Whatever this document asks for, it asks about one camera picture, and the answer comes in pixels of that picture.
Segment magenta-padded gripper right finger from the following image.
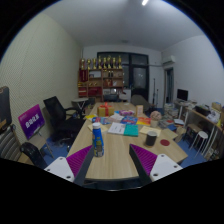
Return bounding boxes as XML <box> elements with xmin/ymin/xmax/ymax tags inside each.
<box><xmin>129</xmin><ymin>143</ymin><xmax>184</xmax><ymax>186</ymax></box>

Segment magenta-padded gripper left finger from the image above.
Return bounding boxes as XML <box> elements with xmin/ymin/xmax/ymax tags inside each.
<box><xmin>43</xmin><ymin>144</ymin><xmax>95</xmax><ymax>187</ymax></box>

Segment blue white-capped drink bottle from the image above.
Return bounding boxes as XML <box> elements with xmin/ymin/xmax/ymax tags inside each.
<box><xmin>91</xmin><ymin>122</ymin><xmax>105</xmax><ymax>158</ymax></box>

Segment flat round red coaster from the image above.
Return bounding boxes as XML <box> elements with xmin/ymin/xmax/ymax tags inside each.
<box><xmin>159</xmin><ymin>138</ymin><xmax>171</xmax><ymax>147</ymax></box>

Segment black cup with white inside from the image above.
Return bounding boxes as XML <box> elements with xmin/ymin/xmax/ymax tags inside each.
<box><xmin>145</xmin><ymin>130</ymin><xmax>158</xmax><ymax>147</ymax></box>

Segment small square wooden table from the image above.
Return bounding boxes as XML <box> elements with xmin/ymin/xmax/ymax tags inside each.
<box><xmin>161</xmin><ymin>128</ymin><xmax>179</xmax><ymax>141</ymax></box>

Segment manila paper envelope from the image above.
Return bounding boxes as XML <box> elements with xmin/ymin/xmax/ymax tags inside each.
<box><xmin>87</xmin><ymin>123</ymin><xmax>109</xmax><ymax>133</ymax></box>
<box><xmin>139</xmin><ymin>125</ymin><xmax>162</xmax><ymax>138</ymax></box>

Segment black office chair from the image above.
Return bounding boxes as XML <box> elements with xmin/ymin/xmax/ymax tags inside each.
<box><xmin>43</xmin><ymin>95</ymin><xmax>88</xmax><ymax>144</ymax></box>

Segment teal notebook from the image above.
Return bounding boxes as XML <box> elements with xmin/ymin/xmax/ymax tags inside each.
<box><xmin>123</xmin><ymin>123</ymin><xmax>140</xmax><ymax>137</ymax></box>

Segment wooden stool with black legs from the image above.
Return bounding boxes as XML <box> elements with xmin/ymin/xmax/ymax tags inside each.
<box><xmin>183</xmin><ymin>123</ymin><xmax>201</xmax><ymax>144</ymax></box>

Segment orange book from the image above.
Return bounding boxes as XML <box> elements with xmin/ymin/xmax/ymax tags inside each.
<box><xmin>136</xmin><ymin>116</ymin><xmax>152</xmax><ymax>127</ymax></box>

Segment round white stool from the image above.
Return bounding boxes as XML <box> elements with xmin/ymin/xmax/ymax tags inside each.
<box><xmin>189</xmin><ymin>130</ymin><xmax>209</xmax><ymax>158</ymax></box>

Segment pink flowers in pot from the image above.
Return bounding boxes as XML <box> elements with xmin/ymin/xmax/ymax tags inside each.
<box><xmin>149</xmin><ymin>110</ymin><xmax>163</xmax><ymax>128</ymax></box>

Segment purple sign board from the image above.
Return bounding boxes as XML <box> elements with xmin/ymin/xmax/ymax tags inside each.
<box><xmin>17</xmin><ymin>104</ymin><xmax>46</xmax><ymax>140</ymax></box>

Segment grey striped chair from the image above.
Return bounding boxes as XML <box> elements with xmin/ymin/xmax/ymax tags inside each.
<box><xmin>0</xmin><ymin>125</ymin><xmax>23</xmax><ymax>162</ymax></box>

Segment stack of books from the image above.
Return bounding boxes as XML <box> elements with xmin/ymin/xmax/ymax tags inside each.
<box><xmin>163</xmin><ymin>102</ymin><xmax>181</xmax><ymax>119</ymax></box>

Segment blue book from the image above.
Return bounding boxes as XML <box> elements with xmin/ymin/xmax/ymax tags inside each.
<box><xmin>120</xmin><ymin>115</ymin><xmax>138</xmax><ymax>125</ymax></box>

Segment yellow book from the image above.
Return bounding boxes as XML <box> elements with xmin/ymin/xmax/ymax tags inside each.
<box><xmin>84</xmin><ymin>114</ymin><xmax>98</xmax><ymax>122</ymax></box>

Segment white printed booklet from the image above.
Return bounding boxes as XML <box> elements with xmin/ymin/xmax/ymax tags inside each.
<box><xmin>107</xmin><ymin>121</ymin><xmax>127</xmax><ymax>135</ymax></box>

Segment standing orange card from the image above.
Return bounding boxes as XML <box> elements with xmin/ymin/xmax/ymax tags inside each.
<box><xmin>135</xmin><ymin>104</ymin><xmax>144</xmax><ymax>118</ymax></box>

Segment long wooden side desk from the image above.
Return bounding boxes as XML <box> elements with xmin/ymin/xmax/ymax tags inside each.
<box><xmin>173</xmin><ymin>99</ymin><xmax>224</xmax><ymax>161</ymax></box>

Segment pink package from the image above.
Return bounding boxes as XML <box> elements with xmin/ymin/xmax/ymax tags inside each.
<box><xmin>118</xmin><ymin>109</ymin><xmax>135</xmax><ymax>117</ymax></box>

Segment grey armchair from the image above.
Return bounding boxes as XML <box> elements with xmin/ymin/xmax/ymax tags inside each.
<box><xmin>129</xmin><ymin>94</ymin><xmax>152</xmax><ymax>113</ymax></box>

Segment small round white table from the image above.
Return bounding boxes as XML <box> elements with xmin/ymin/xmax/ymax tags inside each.
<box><xmin>71</xmin><ymin>97</ymin><xmax>90</xmax><ymax>114</ymax></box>

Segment yellow red-ribboned gift box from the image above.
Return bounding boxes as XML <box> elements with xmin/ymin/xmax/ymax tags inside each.
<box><xmin>97</xmin><ymin>102</ymin><xmax>114</xmax><ymax>118</ymax></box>

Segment black tripod stand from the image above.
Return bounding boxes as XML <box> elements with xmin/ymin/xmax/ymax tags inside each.
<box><xmin>151</xmin><ymin>78</ymin><xmax>159</xmax><ymax>107</ymax></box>

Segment black computer monitor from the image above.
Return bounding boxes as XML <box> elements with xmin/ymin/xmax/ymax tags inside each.
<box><xmin>176</xmin><ymin>88</ymin><xmax>189</xmax><ymax>102</ymax></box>

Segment black-framed glass door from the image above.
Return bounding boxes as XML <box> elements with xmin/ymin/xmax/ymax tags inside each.
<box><xmin>97</xmin><ymin>51</ymin><xmax>150</xmax><ymax>101</ymax></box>

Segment wooden shelf unit with trophies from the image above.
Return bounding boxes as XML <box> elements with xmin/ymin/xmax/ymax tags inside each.
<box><xmin>77</xmin><ymin>55</ymin><xmax>125</xmax><ymax>101</ymax></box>

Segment white wall air conditioner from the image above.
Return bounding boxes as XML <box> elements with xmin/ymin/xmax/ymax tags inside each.
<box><xmin>161</xmin><ymin>54</ymin><xmax>177</xmax><ymax>66</ymax></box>

